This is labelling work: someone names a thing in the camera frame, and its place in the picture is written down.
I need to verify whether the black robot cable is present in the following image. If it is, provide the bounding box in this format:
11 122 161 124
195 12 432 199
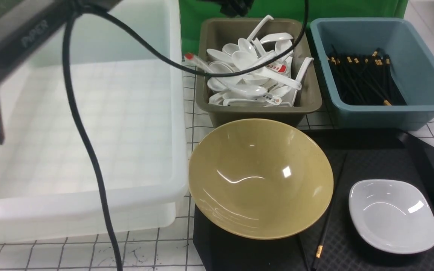
62 0 310 271

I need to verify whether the bundle of black chopsticks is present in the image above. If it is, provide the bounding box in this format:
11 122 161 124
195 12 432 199
327 45 408 106

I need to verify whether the small white dish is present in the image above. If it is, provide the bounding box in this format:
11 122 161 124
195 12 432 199
348 180 434 254

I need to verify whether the pile of white soup spoons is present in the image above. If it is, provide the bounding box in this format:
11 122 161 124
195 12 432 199
206 15 314 107

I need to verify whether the white red-tipped soup spoon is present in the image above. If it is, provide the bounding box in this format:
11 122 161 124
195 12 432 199
185 53 267 97

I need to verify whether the blue chopstick bin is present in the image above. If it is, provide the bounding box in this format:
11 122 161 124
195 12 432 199
310 18 434 131

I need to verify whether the black gold-tipped chopstick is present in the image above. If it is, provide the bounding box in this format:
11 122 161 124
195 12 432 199
311 153 348 271

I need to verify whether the yellow noodle bowl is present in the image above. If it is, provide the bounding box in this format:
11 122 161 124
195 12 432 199
188 119 335 240

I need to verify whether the large white plastic tub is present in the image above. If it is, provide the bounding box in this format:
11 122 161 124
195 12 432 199
0 14 188 244

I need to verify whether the black textured serving tray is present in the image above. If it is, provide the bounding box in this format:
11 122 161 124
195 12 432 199
193 129 434 271

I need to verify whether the olive green spoon bin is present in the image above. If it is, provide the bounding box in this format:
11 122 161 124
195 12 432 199
195 18 322 128

